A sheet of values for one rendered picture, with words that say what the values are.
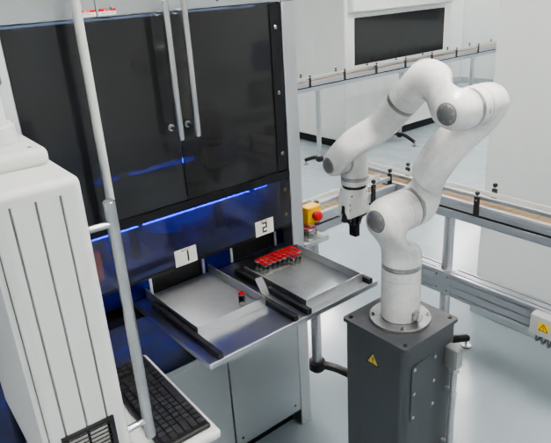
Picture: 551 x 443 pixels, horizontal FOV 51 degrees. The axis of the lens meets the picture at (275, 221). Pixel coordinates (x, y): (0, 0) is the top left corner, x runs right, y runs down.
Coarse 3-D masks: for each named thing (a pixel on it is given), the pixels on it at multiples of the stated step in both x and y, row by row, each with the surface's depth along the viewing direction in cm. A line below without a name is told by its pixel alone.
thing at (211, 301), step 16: (208, 272) 214; (176, 288) 204; (192, 288) 203; (208, 288) 203; (224, 288) 202; (240, 288) 199; (160, 304) 192; (176, 304) 194; (192, 304) 193; (208, 304) 193; (224, 304) 192; (256, 304) 187; (192, 320) 184; (208, 320) 183; (224, 320) 180
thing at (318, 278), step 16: (304, 256) 222; (320, 256) 215; (256, 272) 204; (288, 272) 210; (304, 272) 209; (320, 272) 209; (336, 272) 208; (352, 272) 203; (288, 288) 199; (304, 288) 199; (320, 288) 198; (336, 288) 193
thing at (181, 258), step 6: (192, 246) 197; (174, 252) 193; (180, 252) 194; (186, 252) 196; (192, 252) 197; (180, 258) 195; (186, 258) 196; (192, 258) 198; (180, 264) 195; (186, 264) 197
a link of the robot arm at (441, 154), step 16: (496, 96) 138; (496, 112) 139; (480, 128) 145; (432, 144) 149; (448, 144) 147; (464, 144) 147; (416, 160) 156; (432, 160) 149; (448, 160) 148; (416, 176) 156; (432, 176) 152; (448, 176) 154; (416, 192) 166; (432, 192) 159; (432, 208) 166
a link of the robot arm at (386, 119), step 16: (384, 112) 158; (400, 112) 155; (352, 128) 165; (368, 128) 163; (384, 128) 161; (336, 144) 167; (352, 144) 164; (368, 144) 164; (336, 160) 168; (352, 160) 166
